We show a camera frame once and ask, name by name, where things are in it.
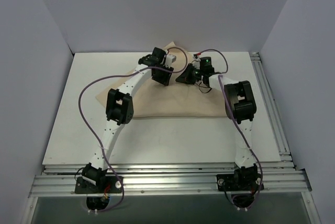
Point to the aluminium rail frame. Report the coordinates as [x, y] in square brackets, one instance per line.
[166, 156]

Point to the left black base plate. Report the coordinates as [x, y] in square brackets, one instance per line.
[108, 184]

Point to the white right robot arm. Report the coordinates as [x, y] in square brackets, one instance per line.
[240, 107]

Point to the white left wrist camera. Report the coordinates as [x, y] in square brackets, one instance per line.
[169, 59]

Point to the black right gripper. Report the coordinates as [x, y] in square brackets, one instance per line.
[193, 74]

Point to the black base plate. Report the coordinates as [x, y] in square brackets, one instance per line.
[108, 184]
[234, 182]

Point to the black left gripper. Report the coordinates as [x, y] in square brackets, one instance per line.
[162, 74]

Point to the beige cloth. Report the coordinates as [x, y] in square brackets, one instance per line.
[153, 99]

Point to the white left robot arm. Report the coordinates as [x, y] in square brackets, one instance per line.
[120, 111]

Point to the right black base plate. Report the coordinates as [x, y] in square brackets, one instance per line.
[234, 182]

